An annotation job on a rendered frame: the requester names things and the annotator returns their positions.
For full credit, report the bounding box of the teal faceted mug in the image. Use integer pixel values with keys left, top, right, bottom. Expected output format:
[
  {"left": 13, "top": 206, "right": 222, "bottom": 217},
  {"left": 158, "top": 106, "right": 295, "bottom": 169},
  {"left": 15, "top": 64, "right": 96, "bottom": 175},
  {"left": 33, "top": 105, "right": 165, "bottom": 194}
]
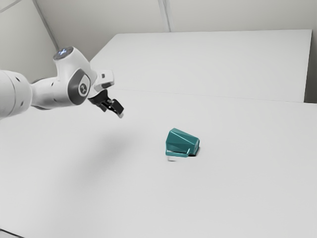
[{"left": 165, "top": 127, "right": 200, "bottom": 158}]

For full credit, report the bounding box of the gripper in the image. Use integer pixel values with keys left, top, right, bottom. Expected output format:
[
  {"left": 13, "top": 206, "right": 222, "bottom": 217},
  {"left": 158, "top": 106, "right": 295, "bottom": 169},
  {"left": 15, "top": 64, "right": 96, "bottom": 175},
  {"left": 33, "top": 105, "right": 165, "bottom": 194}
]
[{"left": 88, "top": 89, "right": 125, "bottom": 119}]

